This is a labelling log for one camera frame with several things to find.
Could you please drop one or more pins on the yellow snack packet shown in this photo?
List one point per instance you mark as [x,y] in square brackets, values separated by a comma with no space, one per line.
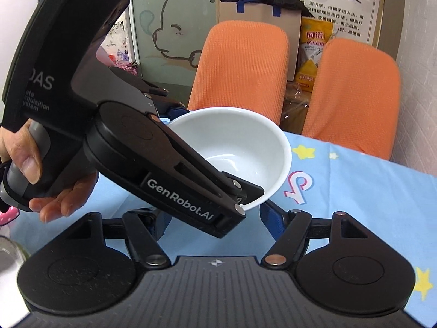
[314,41]

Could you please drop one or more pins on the stainless steel dish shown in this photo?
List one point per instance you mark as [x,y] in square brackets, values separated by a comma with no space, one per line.
[13,249]

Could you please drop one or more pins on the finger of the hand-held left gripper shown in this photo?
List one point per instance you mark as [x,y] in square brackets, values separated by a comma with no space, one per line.
[246,189]
[176,111]

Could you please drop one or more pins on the framed calligraphy poster board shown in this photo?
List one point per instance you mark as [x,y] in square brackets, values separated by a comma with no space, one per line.
[351,10]

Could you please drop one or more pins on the brown plastic-wrapped package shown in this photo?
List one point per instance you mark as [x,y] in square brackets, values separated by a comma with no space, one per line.
[295,109]

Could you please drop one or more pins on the blue cartoon pig tablecloth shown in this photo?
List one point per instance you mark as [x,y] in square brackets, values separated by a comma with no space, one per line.
[358,205]

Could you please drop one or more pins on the orange chair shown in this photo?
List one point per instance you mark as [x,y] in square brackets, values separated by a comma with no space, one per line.
[355,99]
[239,68]

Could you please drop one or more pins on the person's left hand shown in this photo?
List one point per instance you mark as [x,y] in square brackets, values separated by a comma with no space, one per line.
[29,157]

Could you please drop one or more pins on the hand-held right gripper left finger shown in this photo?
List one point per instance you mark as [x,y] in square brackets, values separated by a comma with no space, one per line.
[162,223]

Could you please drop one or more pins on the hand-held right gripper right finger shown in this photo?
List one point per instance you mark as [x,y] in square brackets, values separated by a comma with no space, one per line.
[271,222]

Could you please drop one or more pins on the frosted glass door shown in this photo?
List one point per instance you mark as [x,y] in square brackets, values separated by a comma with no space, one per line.
[150,6]

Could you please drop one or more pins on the pink floral bag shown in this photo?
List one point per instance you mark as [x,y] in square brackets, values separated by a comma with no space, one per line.
[119,37]

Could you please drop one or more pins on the white ceramic bowl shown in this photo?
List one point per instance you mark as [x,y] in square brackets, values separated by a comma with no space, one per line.
[245,143]

